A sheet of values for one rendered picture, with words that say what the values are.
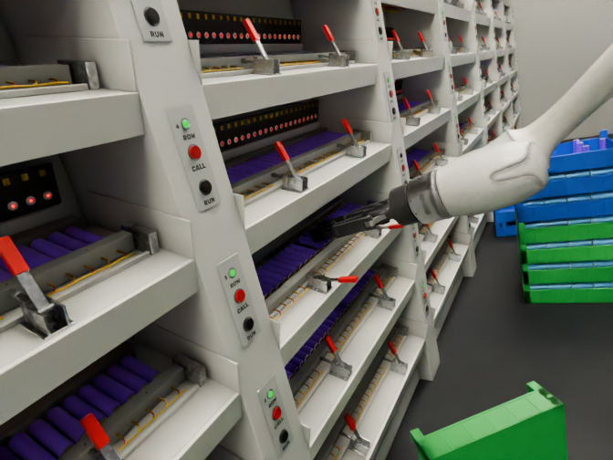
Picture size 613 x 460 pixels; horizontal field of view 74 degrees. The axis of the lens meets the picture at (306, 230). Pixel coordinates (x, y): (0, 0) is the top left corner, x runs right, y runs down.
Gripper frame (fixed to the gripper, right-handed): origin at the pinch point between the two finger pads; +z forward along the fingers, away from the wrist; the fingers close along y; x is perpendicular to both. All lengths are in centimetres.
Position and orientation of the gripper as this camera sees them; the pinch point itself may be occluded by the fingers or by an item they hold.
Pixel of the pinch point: (328, 228)
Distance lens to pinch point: 87.4
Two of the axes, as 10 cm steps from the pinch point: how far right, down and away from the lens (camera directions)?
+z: -7.6, 2.4, 6.0
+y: -5.0, 3.6, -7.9
